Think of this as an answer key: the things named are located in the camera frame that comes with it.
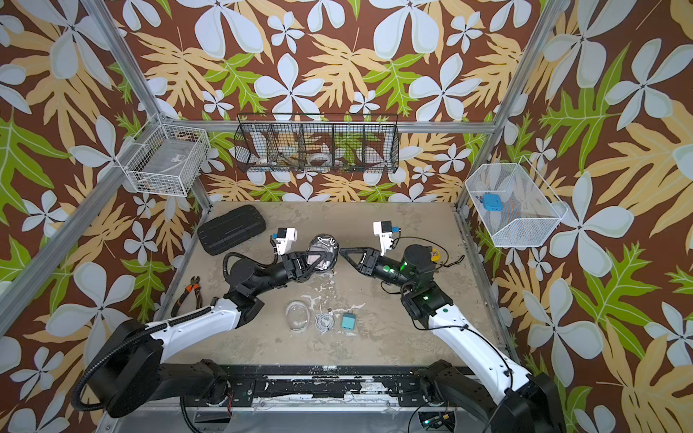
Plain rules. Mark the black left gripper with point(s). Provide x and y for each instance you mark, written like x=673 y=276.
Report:
x=294 y=266

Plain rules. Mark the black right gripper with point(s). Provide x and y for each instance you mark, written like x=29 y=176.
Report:
x=373 y=257

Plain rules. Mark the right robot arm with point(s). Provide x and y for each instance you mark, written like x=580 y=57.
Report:
x=499 y=392

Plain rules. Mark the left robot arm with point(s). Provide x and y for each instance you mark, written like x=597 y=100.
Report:
x=133 y=367

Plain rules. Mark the teal charger plug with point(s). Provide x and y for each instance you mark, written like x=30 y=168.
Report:
x=348 y=321

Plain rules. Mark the black ribbed hard case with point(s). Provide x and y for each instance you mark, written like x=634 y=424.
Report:
x=231 y=229

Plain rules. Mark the blue object in basket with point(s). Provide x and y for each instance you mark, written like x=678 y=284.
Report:
x=492 y=203

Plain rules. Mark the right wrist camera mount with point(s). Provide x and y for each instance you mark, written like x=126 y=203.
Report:
x=386 y=232

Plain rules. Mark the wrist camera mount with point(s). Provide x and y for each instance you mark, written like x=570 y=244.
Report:
x=283 y=239
x=386 y=232

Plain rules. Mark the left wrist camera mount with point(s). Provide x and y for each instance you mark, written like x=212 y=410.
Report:
x=283 y=239

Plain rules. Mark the black wire basket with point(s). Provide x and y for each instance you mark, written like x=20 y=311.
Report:
x=321 y=143

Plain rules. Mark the orange handled pliers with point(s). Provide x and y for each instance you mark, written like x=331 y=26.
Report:
x=194 y=288

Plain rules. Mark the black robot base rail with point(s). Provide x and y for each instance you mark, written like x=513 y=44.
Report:
x=335 y=387

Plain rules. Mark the white wire basket right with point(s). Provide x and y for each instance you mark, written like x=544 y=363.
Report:
x=532 y=209

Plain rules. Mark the white wire basket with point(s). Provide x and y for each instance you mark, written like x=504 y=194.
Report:
x=532 y=209
x=164 y=158

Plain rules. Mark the white wire basket left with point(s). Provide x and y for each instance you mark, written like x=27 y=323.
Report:
x=164 y=158

